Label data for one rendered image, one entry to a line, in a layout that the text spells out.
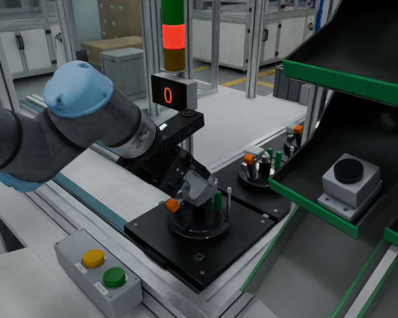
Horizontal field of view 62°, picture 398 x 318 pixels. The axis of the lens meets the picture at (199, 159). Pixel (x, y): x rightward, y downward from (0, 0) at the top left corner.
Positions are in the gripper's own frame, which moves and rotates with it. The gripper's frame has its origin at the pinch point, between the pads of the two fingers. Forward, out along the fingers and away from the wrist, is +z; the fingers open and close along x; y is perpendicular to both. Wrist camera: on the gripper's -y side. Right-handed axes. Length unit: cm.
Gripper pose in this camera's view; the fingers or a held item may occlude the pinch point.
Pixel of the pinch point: (201, 175)
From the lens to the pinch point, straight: 68.4
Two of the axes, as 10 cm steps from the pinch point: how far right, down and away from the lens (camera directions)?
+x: 7.3, 3.3, -6.0
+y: -5.1, 8.5, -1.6
